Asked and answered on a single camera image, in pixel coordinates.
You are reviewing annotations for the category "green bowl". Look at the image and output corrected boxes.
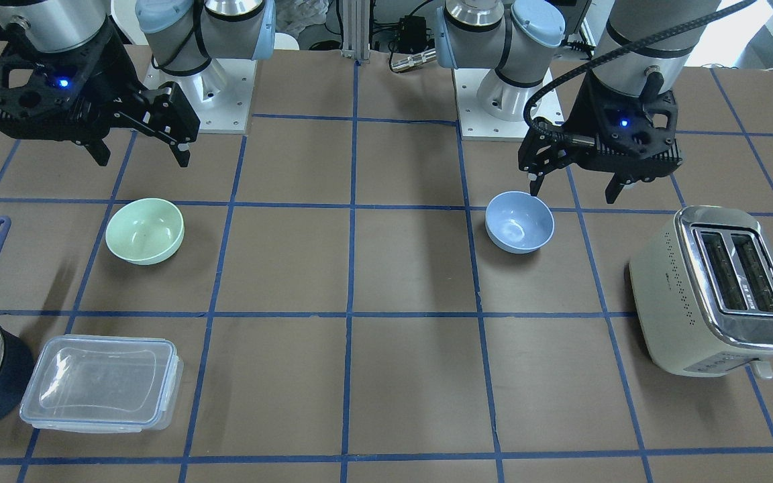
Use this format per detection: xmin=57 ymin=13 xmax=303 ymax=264
xmin=104 ymin=198 xmax=185 ymax=266

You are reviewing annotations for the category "cream toaster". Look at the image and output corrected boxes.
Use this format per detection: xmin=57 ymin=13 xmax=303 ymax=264
xmin=628 ymin=205 xmax=773 ymax=380

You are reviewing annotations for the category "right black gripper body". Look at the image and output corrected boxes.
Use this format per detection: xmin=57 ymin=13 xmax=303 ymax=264
xmin=0 ymin=18 xmax=200 ymax=150

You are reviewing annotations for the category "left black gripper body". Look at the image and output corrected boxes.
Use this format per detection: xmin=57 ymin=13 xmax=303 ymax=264
xmin=518 ymin=71 xmax=684 ymax=184

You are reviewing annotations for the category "braided black gripper cable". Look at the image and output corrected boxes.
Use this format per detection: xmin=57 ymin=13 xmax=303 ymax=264
xmin=523 ymin=0 xmax=758 ymax=147

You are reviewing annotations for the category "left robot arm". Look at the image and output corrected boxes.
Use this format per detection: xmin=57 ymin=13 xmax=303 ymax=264
xmin=433 ymin=1 xmax=721 ymax=204

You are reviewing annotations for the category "blue bowl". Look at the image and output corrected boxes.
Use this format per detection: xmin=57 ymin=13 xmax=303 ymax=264
xmin=484 ymin=191 xmax=556 ymax=254

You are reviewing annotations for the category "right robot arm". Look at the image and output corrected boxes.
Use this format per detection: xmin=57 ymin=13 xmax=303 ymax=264
xmin=0 ymin=1 xmax=275 ymax=168

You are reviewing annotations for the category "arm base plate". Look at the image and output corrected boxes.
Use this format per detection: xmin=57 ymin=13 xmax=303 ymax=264
xmin=144 ymin=59 xmax=258 ymax=134
xmin=453 ymin=68 xmax=552 ymax=142

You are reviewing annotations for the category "clear plastic food container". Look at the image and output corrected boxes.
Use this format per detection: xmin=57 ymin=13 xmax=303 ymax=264
xmin=19 ymin=334 xmax=184 ymax=433

